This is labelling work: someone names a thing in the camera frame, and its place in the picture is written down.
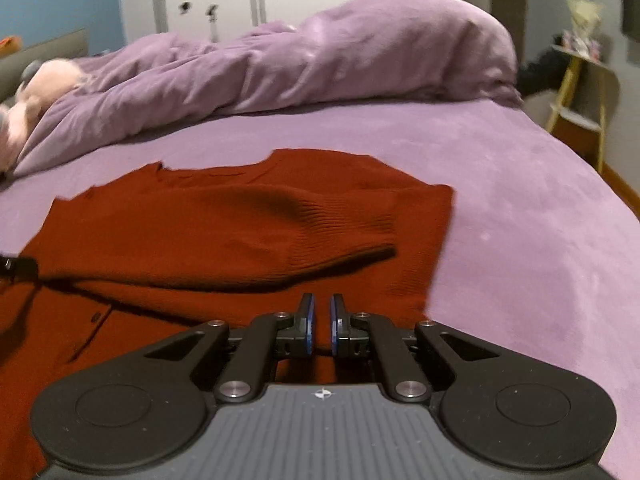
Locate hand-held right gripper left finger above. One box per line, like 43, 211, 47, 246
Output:
145, 293, 318, 405

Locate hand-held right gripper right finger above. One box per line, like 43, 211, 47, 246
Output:
329, 293, 501, 404

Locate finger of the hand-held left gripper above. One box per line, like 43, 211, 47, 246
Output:
0, 255, 40, 282

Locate rust-red towel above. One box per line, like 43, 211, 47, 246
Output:
0, 148, 454, 480

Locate pink plush toy grey paws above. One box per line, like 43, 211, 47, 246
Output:
0, 57, 94, 176

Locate grey-green headboard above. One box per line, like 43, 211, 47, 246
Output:
0, 29, 90, 104

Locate purple duvet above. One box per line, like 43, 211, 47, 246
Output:
12, 0, 523, 177

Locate yellow wooden shelf stand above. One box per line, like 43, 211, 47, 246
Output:
545, 45, 619, 171

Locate dark cloth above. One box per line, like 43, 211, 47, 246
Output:
517, 35, 577, 96

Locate cream bouquet on shelf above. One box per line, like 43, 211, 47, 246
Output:
562, 0, 608, 61

